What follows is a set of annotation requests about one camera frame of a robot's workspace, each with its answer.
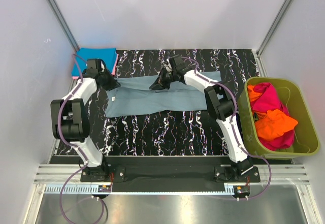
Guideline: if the magenta t shirt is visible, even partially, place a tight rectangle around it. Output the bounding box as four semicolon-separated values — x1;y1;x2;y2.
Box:
250;82;297;151

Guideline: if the aluminium front rail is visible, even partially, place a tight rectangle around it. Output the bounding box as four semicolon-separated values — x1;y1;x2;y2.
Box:
34;165;309;196

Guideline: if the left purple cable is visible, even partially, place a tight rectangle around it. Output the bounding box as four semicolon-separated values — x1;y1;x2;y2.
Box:
57;53;109;222

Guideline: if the right aluminium frame post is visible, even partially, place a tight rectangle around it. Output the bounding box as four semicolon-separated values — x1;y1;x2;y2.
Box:
255;0;305;57

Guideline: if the purple cable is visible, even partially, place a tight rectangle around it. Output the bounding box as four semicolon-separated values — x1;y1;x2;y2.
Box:
57;53;109;222
181;56;274;200

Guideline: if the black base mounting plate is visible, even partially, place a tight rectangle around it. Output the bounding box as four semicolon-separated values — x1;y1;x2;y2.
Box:
81;155;261;184

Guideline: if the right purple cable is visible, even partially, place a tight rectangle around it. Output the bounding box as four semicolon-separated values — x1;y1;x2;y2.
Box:
181;56;274;200

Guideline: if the grey blue t shirt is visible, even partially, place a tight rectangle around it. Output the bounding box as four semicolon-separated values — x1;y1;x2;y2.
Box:
105;76;207;118

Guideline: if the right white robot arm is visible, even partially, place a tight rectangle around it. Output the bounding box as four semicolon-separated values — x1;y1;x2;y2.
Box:
149;55;253;182

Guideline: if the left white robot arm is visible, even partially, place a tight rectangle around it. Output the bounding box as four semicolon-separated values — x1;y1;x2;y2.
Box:
50;58;120;181

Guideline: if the black marble pattern mat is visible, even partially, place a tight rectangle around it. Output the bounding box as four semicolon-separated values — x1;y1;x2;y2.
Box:
86;49;259;156

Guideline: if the left aluminium frame post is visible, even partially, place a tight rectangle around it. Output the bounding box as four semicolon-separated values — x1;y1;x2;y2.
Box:
46;0;80;52

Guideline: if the olive green plastic bin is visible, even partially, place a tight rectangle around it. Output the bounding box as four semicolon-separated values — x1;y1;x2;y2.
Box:
237;77;320;160

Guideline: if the orange t shirt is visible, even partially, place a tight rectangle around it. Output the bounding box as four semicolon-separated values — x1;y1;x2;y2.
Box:
247;84;298;141

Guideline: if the folded blue t shirt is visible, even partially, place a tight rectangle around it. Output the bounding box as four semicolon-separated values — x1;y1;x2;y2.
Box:
72;48;117;73

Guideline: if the aluminium frame post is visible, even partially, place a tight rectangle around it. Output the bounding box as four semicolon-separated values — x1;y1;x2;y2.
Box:
46;0;80;52
255;0;305;57

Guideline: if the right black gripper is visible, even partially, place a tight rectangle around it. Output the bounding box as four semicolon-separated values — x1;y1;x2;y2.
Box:
150;68;177;91

